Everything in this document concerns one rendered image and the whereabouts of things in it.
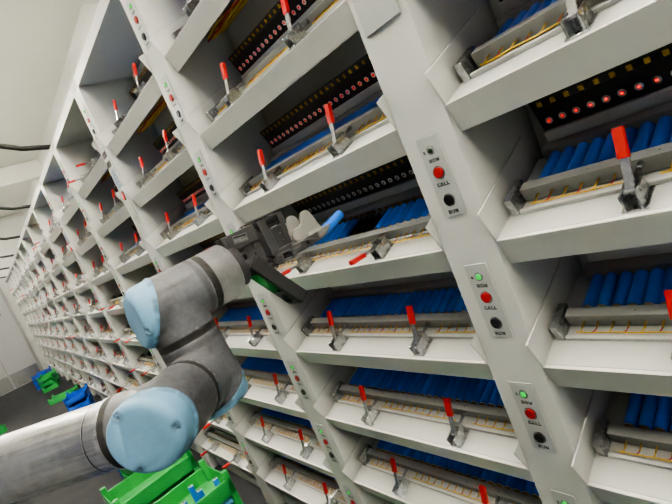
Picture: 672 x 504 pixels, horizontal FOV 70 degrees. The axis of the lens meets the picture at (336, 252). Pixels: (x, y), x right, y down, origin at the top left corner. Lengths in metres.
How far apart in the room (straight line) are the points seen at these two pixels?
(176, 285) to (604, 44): 0.60
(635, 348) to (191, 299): 0.60
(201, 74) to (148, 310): 0.78
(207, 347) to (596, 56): 0.60
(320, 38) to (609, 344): 0.63
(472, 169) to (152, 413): 0.51
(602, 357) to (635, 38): 0.40
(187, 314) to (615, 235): 0.56
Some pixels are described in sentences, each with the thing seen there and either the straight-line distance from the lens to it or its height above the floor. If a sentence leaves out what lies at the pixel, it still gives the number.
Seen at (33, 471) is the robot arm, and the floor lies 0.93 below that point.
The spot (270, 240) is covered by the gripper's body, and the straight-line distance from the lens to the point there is 0.79.
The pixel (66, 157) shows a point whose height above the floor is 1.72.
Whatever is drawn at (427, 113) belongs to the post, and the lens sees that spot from 0.71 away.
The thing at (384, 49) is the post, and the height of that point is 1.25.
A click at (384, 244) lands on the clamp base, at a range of 0.88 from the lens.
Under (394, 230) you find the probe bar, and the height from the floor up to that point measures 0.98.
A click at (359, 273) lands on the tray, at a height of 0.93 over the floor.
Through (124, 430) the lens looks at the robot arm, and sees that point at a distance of 0.61.
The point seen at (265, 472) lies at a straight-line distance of 2.11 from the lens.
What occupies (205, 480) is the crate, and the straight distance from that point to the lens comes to 1.92.
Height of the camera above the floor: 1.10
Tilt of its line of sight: 7 degrees down
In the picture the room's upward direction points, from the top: 23 degrees counter-clockwise
